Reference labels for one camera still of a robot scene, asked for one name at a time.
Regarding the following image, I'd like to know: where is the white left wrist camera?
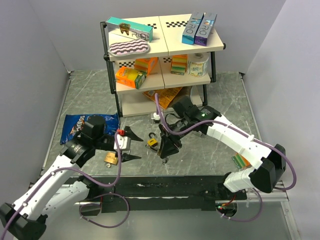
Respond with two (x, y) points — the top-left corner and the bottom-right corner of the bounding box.
(114, 129), (131, 151)

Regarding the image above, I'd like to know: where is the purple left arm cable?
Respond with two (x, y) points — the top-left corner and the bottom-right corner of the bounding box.
(0, 132), (123, 240)

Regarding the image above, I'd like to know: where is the purple toothpaste box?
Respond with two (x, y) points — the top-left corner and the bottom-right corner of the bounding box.
(194, 12), (217, 46)

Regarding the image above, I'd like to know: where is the toilet paper roll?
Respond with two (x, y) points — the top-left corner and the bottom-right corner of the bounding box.
(186, 52), (210, 78)

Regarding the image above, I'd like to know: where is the blue Doritos chip bag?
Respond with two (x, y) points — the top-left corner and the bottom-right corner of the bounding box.
(59, 113), (120, 145)

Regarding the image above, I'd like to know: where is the colourful sponge stack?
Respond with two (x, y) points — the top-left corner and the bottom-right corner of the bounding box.
(170, 54), (188, 75)

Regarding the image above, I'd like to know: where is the brown seed bag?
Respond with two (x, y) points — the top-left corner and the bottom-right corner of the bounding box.
(170, 86), (192, 106)

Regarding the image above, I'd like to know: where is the orange snack packet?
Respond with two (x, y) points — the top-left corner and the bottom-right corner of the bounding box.
(142, 87), (182, 110)

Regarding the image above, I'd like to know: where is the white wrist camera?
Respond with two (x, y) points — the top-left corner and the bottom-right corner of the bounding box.
(114, 129), (131, 151)
(150, 112), (161, 124)

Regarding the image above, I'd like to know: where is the blue toothpaste box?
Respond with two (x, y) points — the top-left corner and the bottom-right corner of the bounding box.
(181, 11), (205, 45)

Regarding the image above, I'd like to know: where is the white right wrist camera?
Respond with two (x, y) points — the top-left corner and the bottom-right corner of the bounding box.
(150, 112), (161, 124)

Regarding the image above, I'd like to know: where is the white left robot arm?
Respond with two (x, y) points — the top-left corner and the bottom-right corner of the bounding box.
(0, 115), (142, 240)

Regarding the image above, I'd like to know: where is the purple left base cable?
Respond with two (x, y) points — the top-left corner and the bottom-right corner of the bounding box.
(78, 191), (131, 228)

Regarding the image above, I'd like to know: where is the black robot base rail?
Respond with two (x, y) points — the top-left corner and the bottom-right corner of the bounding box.
(62, 174), (251, 214)

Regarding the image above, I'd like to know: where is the orange sponge box front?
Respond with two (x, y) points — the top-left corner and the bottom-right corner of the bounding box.
(115, 66), (146, 89)

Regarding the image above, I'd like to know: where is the orange sponge box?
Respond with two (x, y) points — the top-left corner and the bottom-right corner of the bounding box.
(115, 66), (146, 89)
(134, 57), (158, 76)

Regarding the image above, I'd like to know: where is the key with panda keychain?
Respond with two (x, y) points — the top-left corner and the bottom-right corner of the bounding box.
(162, 156), (170, 165)

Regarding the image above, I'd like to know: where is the orange sponge box rear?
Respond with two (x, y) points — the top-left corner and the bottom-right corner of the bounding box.
(134, 57), (158, 76)

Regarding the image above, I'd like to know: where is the teal toothpaste box lying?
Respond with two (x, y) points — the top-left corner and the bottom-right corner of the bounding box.
(106, 17), (153, 42)

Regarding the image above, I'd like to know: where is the orange sponge pack on table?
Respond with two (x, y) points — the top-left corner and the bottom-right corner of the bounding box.
(231, 153), (251, 170)

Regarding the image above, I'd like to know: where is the beige three-tier shelf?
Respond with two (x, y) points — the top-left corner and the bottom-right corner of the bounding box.
(100, 14), (226, 117)

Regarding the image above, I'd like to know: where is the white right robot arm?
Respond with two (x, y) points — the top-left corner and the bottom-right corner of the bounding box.
(156, 97), (286, 199)

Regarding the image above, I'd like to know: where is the large brass padlock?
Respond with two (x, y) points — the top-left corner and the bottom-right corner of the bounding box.
(104, 151), (119, 168)

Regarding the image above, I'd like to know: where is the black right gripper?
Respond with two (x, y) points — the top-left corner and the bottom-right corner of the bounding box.
(158, 116), (192, 160)

